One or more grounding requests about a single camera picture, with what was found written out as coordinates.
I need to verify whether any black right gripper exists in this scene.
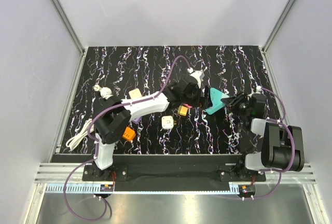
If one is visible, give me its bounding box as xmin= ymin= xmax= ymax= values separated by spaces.
xmin=221 ymin=91 xmax=251 ymax=116

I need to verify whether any yellow plug adapter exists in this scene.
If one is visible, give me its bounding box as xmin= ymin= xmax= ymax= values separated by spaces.
xmin=177 ymin=105 xmax=189 ymax=117

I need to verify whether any teal triangular power strip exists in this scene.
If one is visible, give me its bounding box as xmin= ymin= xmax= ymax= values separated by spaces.
xmin=206 ymin=88 xmax=229 ymax=115

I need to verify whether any white cube socket adapter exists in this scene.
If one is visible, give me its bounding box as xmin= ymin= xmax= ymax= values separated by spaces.
xmin=161 ymin=116 xmax=177 ymax=130

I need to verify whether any white pink socket adapter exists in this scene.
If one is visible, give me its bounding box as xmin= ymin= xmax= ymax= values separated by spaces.
xmin=129 ymin=88 xmax=142 ymax=99

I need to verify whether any orange power strip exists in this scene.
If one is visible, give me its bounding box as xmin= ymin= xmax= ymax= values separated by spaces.
xmin=122 ymin=127 xmax=136 ymax=143

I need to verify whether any purple power strip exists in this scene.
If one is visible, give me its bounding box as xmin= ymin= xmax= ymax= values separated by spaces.
xmin=132 ymin=117 xmax=142 ymax=124

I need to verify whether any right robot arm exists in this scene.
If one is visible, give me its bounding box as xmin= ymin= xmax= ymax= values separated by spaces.
xmin=221 ymin=92 xmax=304 ymax=181

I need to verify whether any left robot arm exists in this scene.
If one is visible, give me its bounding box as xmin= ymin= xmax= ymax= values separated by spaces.
xmin=92 ymin=71 xmax=212 ymax=180

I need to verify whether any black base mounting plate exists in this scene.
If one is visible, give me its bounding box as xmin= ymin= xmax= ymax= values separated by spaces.
xmin=82 ymin=164 xmax=266 ymax=183

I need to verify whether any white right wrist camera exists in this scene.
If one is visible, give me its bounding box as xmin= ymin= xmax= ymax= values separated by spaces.
xmin=255 ymin=86 xmax=262 ymax=94

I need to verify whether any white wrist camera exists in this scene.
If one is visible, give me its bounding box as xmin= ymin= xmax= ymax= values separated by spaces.
xmin=255 ymin=86 xmax=262 ymax=94
xmin=187 ymin=68 xmax=204 ymax=83

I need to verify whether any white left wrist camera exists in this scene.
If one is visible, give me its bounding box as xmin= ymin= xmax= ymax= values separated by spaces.
xmin=187 ymin=68 xmax=204 ymax=83

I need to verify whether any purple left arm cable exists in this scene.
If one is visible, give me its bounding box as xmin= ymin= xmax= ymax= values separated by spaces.
xmin=63 ymin=55 xmax=192 ymax=221

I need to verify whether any white plug with cord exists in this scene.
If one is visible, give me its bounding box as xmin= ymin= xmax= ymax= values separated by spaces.
xmin=93 ymin=85 xmax=112 ymax=100

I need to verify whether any white power cord bundle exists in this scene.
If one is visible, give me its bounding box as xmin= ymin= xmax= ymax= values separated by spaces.
xmin=66 ymin=119 xmax=94 ymax=152

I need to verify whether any aluminium frame rail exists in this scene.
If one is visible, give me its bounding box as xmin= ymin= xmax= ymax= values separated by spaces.
xmin=50 ymin=0 xmax=85 ymax=55

